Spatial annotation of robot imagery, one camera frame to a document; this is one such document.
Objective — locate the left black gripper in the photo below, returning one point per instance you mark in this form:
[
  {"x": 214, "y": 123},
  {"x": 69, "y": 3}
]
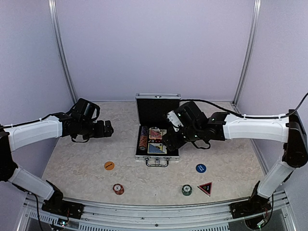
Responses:
[{"x": 100, "y": 132}]

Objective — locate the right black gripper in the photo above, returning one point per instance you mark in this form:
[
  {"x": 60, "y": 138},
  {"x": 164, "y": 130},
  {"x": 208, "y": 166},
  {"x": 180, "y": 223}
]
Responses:
[{"x": 177, "y": 143}]

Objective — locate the red playing card deck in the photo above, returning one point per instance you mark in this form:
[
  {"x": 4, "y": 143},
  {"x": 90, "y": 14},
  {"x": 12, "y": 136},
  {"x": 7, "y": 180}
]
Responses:
[{"x": 156, "y": 133}]

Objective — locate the blue playing card deck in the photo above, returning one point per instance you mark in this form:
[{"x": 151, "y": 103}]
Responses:
[{"x": 153, "y": 149}]

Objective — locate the aluminium poker case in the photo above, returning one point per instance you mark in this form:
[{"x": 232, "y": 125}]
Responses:
[{"x": 152, "y": 109}]

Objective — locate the black triangular button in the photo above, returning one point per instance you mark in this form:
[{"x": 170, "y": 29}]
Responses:
[{"x": 206, "y": 188}]

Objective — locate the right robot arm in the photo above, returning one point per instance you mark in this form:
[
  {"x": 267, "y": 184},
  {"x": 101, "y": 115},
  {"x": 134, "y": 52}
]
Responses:
[{"x": 285, "y": 128}]

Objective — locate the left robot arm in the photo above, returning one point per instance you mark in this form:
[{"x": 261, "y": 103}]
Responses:
[{"x": 55, "y": 125}]

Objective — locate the blue round button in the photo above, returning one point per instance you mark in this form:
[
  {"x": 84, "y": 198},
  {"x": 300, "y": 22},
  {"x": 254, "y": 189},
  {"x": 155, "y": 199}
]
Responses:
[{"x": 200, "y": 168}]

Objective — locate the orange round button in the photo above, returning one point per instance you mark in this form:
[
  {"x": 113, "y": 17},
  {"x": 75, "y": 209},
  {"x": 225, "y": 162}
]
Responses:
[{"x": 109, "y": 165}]

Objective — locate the left poker chip row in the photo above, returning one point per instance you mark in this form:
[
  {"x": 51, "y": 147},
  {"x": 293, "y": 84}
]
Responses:
[{"x": 143, "y": 138}]

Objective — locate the green poker chip stack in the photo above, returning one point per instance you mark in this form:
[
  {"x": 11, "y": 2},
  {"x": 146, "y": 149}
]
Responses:
[{"x": 186, "y": 190}]

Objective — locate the red poker chip stack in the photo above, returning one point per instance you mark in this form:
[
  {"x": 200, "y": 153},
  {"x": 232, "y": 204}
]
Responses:
[{"x": 118, "y": 189}]

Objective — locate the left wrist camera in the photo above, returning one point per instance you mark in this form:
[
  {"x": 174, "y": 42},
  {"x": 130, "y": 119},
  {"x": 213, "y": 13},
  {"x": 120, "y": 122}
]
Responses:
[{"x": 84, "y": 110}]

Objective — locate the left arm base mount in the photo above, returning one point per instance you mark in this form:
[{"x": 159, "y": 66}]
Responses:
[{"x": 57, "y": 205}]

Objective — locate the front aluminium rail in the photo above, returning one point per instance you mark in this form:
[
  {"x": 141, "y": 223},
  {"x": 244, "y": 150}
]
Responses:
[{"x": 219, "y": 216}]

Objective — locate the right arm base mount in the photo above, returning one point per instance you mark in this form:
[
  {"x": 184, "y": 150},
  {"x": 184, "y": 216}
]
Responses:
[{"x": 253, "y": 205}]

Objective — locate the left aluminium frame post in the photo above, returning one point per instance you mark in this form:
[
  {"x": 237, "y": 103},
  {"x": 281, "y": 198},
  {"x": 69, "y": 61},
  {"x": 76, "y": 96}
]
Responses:
[{"x": 60, "y": 48}]

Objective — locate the aluminium frame post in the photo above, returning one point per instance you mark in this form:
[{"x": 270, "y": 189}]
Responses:
[
  {"x": 248, "y": 51},
  {"x": 60, "y": 48}
]

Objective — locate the right aluminium frame post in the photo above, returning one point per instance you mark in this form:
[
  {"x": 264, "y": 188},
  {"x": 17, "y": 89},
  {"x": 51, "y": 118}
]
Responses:
[{"x": 248, "y": 51}]

